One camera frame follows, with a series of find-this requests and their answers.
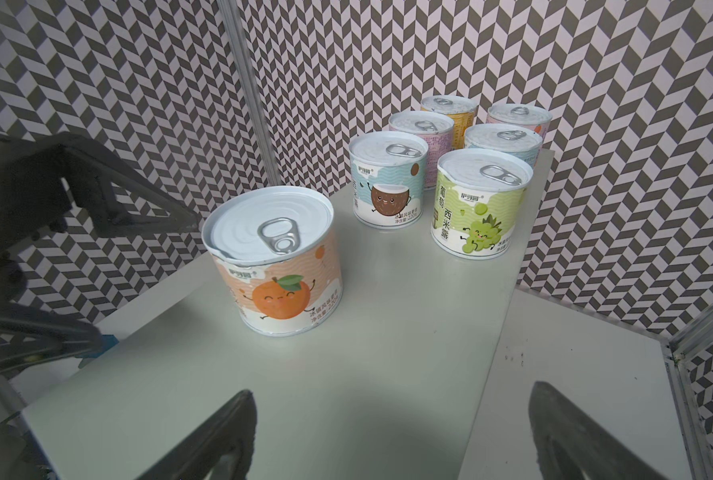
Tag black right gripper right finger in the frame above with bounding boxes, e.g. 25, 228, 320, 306
529, 381, 664, 479

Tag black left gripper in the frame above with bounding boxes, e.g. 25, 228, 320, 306
0, 132, 200, 375

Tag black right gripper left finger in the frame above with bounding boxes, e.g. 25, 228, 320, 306
140, 390, 258, 479

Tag orange labelled can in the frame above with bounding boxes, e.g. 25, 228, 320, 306
202, 186, 344, 337

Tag green labelled front can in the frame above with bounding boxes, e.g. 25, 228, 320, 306
431, 148, 534, 260

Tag pink labelled can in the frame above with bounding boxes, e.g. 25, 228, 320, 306
486, 103, 553, 139

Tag pink can sideways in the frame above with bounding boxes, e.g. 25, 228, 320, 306
389, 110, 455, 189

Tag yellow labelled can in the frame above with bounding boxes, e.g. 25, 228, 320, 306
421, 95, 479, 149

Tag white metal cabinet counter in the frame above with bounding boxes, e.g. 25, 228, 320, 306
24, 151, 554, 479

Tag blue toy block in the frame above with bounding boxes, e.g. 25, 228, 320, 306
78, 334, 120, 369

